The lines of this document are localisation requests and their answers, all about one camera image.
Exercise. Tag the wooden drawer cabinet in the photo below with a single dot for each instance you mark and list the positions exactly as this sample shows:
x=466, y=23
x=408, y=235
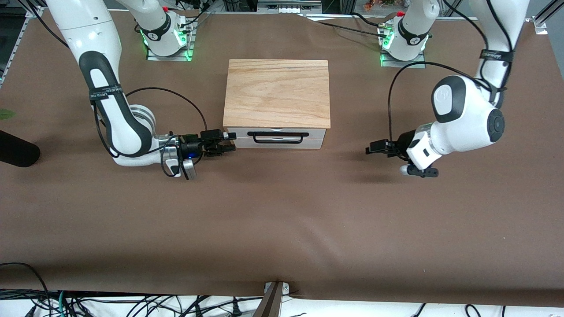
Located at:
x=277, y=92

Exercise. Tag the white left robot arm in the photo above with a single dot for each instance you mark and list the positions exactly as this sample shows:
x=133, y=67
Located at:
x=467, y=114

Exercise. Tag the brown table cover sheet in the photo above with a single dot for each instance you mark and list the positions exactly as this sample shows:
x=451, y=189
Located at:
x=282, y=220

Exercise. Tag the green leaf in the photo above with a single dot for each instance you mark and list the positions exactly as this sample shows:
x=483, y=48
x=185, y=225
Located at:
x=5, y=114

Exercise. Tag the black cylindrical object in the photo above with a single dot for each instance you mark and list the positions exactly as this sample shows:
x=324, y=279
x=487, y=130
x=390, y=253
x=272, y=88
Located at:
x=17, y=152

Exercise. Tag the brown camera mount bracket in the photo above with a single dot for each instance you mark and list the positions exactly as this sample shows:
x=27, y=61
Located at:
x=271, y=304

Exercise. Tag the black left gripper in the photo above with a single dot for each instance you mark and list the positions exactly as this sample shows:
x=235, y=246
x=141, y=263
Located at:
x=400, y=143

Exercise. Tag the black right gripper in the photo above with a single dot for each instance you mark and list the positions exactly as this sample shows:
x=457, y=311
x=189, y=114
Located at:
x=192, y=145

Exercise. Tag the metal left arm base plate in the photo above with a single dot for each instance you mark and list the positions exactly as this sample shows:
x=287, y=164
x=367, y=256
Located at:
x=410, y=64

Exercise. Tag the aluminium frame profile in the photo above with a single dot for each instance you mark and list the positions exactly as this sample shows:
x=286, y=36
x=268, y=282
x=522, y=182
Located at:
x=15, y=46
x=539, y=24

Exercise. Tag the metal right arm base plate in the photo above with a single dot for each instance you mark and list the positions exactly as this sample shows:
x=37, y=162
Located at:
x=176, y=58

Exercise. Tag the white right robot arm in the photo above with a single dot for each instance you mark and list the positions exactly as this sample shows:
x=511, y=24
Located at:
x=132, y=132

